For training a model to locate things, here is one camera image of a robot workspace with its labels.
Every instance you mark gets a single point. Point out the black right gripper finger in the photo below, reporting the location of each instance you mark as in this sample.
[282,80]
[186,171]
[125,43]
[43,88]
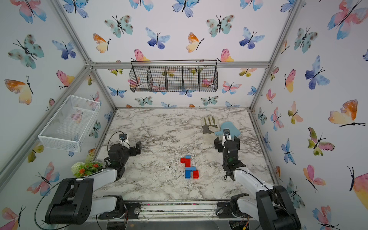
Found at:
[237,140]
[218,145]

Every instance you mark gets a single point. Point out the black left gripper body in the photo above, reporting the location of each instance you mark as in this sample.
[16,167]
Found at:
[126,153]

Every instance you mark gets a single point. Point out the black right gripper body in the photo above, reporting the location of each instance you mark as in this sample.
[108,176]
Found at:
[225,164]

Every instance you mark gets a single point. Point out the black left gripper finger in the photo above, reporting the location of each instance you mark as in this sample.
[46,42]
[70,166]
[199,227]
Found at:
[135,150]
[123,138]

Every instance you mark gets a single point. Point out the red 2x4 lego brick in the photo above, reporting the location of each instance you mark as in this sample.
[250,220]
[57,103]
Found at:
[186,162]

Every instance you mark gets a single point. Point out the red 2x2 lego brick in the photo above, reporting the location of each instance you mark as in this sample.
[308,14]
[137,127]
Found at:
[196,174]

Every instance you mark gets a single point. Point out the blue 2x2 lego brick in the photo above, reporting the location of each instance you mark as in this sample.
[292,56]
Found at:
[188,174]

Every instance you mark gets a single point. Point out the blue 2x4 lego brick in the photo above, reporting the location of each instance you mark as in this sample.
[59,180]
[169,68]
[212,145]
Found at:
[190,169]

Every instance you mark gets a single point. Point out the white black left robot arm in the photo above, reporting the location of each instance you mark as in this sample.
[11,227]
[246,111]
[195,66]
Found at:
[73,202]

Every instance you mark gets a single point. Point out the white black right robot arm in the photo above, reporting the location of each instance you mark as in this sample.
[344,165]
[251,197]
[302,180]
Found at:
[263,192]

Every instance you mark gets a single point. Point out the grey white work glove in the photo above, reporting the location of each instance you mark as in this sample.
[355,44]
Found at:
[210,126]

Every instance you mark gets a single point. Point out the potted artificial flower plant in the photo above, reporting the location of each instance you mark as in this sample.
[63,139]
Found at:
[87,168]

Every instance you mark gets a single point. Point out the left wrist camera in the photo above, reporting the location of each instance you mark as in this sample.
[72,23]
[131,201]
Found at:
[126,145]

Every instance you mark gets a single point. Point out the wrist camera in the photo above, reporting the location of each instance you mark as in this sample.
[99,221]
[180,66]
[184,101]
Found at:
[226,135]
[126,145]

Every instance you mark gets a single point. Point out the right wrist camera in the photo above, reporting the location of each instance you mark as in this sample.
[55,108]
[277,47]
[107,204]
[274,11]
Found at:
[226,135]

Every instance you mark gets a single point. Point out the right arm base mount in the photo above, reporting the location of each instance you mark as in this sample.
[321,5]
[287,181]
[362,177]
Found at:
[225,210]

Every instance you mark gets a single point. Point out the white mesh wall basket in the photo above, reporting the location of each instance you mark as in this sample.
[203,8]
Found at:
[68,127]

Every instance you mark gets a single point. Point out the aluminium front rail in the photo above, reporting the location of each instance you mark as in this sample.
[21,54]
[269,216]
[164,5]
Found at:
[193,210]

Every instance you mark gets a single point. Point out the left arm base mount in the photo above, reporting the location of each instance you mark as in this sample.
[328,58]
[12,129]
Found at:
[123,210]

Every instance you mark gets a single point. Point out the black wire wall basket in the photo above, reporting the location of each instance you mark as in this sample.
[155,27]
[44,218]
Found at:
[173,76]

